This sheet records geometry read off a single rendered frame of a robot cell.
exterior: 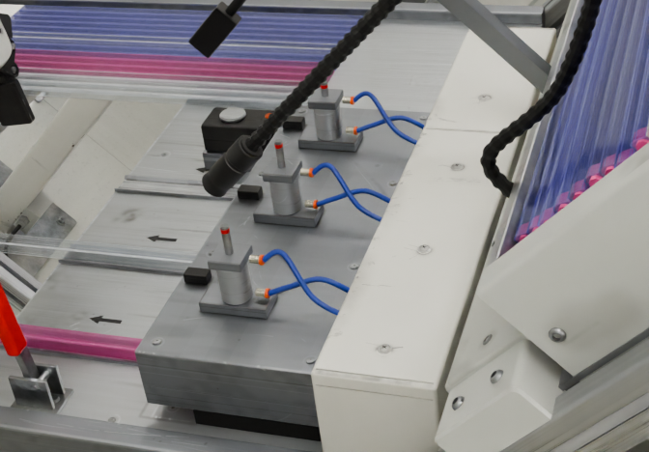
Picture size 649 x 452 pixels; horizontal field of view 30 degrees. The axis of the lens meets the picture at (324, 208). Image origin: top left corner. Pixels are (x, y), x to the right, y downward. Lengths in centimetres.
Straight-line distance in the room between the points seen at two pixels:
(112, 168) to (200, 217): 152
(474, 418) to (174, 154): 57
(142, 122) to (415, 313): 195
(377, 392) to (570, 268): 19
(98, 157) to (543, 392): 199
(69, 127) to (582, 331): 155
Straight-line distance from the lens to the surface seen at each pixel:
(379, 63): 127
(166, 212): 107
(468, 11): 91
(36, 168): 219
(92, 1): 150
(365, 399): 75
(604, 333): 64
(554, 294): 62
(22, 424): 88
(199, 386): 83
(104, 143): 260
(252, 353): 81
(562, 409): 64
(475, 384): 68
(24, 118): 104
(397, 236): 86
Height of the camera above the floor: 175
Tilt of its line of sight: 37 degrees down
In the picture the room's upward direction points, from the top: 47 degrees clockwise
